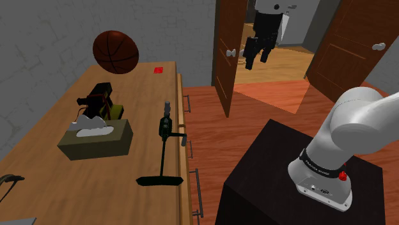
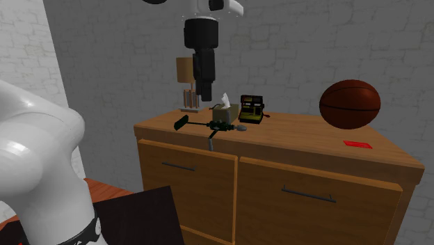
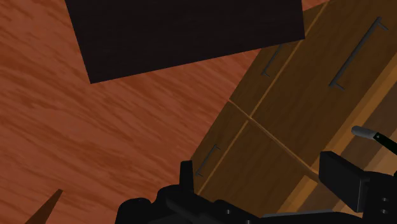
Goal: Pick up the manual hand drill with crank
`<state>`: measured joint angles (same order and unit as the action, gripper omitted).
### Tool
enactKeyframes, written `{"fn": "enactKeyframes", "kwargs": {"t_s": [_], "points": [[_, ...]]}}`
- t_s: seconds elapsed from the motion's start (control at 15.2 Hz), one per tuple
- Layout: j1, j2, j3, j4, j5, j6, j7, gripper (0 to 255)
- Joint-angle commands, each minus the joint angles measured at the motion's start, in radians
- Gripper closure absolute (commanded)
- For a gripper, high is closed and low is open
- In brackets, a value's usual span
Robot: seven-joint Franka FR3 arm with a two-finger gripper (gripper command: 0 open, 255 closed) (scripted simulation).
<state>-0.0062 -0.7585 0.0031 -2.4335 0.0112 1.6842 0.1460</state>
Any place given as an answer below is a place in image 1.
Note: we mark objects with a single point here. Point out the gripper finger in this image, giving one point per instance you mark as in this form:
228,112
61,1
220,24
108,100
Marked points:
266,54
251,53

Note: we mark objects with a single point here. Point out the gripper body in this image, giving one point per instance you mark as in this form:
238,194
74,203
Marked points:
266,25

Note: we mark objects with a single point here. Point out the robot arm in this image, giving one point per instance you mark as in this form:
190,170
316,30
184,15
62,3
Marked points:
352,124

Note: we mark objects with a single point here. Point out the brown door with white knob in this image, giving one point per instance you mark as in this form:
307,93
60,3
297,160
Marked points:
224,78
343,62

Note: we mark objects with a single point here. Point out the small red flat card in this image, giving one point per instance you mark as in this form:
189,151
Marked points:
158,70

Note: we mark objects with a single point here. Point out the wooden chest of drawers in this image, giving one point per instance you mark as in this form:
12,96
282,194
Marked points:
149,93

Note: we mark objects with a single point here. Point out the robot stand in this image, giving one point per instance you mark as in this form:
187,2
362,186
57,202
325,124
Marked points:
265,174

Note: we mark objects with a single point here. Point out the brown basketball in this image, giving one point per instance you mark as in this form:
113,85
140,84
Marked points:
115,51

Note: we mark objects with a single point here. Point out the black stand with flat base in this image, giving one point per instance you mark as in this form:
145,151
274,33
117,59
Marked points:
159,181

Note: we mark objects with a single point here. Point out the olive tissue box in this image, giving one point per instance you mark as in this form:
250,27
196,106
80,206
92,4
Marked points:
106,143

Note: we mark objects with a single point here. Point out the black curved thin object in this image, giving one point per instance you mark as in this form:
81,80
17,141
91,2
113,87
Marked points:
14,178

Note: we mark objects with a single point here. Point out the grey flat object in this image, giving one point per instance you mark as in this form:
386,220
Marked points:
15,221

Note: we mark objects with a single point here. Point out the black and yellow camera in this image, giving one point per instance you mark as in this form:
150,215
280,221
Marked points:
99,96

